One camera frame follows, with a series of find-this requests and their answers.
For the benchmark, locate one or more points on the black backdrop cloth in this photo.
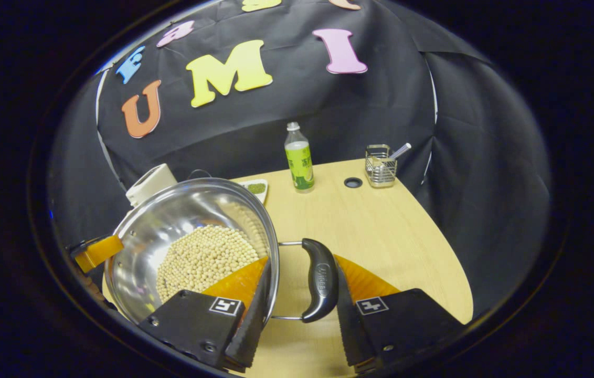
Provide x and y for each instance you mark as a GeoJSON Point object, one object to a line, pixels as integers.
{"type": "Point", "coordinates": [354, 115]}

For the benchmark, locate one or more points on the green label plastic bottle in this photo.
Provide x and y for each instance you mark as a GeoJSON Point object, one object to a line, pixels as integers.
{"type": "Point", "coordinates": [299, 163]}

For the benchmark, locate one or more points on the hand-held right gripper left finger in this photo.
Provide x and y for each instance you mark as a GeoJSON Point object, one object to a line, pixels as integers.
{"type": "Point", "coordinates": [255, 325]}

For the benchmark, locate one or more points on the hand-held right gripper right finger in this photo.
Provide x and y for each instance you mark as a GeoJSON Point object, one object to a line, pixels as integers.
{"type": "Point", "coordinates": [347, 325]}

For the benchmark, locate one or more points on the white toaster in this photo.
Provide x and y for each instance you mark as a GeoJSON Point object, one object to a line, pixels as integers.
{"type": "Point", "coordinates": [150, 184]}

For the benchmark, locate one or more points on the white divided dish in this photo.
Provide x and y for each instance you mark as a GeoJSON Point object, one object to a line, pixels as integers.
{"type": "Point", "coordinates": [256, 187]}

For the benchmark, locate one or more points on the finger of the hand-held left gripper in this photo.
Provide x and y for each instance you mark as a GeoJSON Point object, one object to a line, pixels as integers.
{"type": "Point", "coordinates": [100, 252]}

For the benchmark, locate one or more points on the pile of soybeans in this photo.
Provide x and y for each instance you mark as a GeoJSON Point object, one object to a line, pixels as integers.
{"type": "Point", "coordinates": [202, 257]}

